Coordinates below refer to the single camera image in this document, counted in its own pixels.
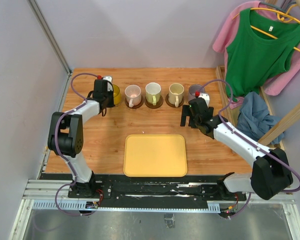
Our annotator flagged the yellow plastic tray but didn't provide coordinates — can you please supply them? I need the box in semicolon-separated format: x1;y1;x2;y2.
123;134;188;178

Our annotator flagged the yellow clothes hanger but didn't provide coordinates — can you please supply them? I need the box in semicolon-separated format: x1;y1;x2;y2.
232;6;300;56

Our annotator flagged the yellow mug black handle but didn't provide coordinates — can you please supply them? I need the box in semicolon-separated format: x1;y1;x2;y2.
113;84;122;104

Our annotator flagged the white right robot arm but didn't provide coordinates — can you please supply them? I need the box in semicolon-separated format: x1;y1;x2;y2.
180;97;293;200

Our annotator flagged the woven rattan coaster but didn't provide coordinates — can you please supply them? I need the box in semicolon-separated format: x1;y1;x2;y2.
114;99;123;108

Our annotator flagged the cream mug with text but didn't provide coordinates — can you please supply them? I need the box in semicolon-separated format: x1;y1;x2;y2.
168;83;185;108

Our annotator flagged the wooden clothes rack frame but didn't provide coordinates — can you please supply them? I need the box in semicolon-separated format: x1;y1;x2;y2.
215;0;300;155

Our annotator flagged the white mug green handle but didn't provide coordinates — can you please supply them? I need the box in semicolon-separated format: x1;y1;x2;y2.
145;82;162;106

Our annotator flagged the purple mug black handle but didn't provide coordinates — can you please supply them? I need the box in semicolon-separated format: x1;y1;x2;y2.
187;84;206;101

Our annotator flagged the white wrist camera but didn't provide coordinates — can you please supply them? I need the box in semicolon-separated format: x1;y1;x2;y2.
102;76;113;87
199;92;210;107

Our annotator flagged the brown wooden coaster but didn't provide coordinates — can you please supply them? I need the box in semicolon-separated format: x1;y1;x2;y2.
124;96;144;109
144;94;164;109
165;93;185;108

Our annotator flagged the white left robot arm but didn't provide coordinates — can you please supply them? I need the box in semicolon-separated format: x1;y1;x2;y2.
47;76;115;198

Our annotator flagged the pink translucent mug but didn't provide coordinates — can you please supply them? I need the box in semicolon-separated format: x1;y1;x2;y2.
124;85;142;98

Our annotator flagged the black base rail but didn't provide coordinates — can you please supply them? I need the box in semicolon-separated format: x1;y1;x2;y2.
68;174;247;210

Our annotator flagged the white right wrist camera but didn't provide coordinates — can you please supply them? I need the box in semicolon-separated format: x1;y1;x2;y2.
199;92;210;107

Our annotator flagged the pink t-shirt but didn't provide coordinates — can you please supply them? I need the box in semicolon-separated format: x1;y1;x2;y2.
212;0;300;102

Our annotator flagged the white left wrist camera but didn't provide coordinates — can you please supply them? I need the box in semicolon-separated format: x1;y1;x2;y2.
102;76;113;87

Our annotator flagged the blue crumpled cloth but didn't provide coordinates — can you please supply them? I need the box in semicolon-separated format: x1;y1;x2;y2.
236;91;281;142

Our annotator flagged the green tank top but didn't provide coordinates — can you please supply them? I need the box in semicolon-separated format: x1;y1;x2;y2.
225;8;300;99

